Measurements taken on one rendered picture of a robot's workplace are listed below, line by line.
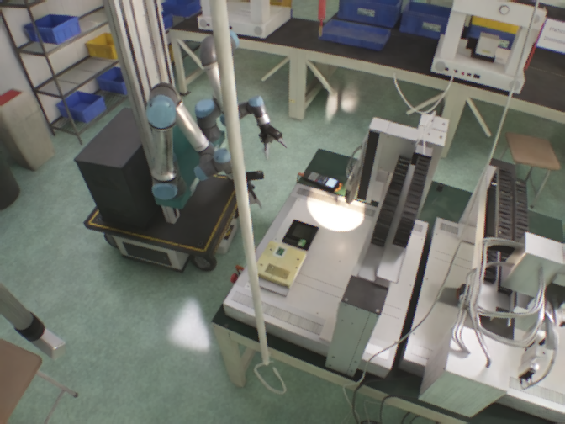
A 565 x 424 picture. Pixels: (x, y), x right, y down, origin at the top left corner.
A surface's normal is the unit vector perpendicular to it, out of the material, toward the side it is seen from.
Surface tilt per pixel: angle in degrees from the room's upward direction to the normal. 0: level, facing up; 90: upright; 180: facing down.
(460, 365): 0
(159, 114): 83
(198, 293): 0
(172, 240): 0
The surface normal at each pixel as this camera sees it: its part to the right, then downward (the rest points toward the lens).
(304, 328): 0.00, -0.69
